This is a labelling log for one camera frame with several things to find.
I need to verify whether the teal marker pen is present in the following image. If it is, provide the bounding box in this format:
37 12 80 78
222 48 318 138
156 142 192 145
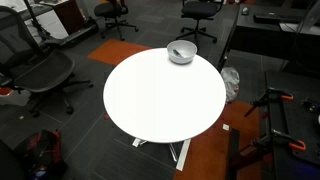
172 48 185 59

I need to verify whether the grey round bowl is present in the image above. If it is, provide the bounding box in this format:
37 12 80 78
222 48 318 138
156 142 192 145
166 39 198 65

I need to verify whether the white metal table base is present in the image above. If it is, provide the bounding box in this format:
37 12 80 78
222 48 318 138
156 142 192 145
131 137 192 172

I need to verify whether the white plastic bag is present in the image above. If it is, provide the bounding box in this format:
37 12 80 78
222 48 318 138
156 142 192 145
220 66 241 104

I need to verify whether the black swivel office chair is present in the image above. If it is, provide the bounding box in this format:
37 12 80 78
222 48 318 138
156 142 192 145
175 0 225 44
93 0 140 42

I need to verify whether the black kick scooter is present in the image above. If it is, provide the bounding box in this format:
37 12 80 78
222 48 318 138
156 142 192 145
22 0 100 48

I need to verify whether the black office desk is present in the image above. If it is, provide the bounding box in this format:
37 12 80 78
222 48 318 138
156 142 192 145
217 3 320 76

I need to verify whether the black mesh office chair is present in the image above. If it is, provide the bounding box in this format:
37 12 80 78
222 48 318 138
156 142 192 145
0 5 95 119

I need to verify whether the orange black bar clamp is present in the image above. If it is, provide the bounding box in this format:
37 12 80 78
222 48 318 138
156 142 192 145
244 87 295 118
251 129 307 153

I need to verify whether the black computer keyboard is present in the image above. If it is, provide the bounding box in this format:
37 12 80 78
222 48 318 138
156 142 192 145
252 13 303 25

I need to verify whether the white cabinet desk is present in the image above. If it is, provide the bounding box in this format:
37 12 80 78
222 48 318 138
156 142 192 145
0 0 85 40

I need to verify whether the red black backpack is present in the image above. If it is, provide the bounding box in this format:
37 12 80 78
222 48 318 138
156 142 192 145
14 128 68 180

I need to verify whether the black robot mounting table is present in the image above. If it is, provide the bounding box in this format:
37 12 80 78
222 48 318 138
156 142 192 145
264 70 320 180

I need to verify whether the white orange floor item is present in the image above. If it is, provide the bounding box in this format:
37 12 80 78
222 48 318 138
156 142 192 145
0 86 33 107

